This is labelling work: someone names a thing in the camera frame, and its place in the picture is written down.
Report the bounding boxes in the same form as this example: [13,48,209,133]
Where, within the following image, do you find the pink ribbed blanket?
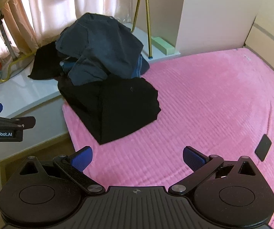
[62,48,274,229]

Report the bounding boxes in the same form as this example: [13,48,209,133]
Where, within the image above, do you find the blue denim jeans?
[60,54,150,79]

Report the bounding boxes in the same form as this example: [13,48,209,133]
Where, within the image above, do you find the green box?
[151,36,175,56]

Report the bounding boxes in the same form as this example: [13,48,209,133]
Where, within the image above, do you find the gold metal stand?
[130,0,154,60]

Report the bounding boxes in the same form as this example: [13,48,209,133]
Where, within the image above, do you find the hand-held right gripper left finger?
[19,145,105,195]

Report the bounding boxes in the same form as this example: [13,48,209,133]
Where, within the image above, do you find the beige headboard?
[243,14,274,86]

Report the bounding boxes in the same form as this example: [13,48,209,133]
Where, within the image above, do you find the dark grey jeans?
[55,13,144,86]

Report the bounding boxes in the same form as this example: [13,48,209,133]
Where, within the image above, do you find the black smartphone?
[255,134,272,162]

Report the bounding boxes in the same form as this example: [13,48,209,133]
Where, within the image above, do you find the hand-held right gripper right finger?
[169,146,257,195]

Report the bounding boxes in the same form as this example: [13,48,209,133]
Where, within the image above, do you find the folded black garment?
[57,74,162,145]

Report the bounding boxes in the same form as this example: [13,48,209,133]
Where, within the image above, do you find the pale pink curtain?
[7,0,137,53]

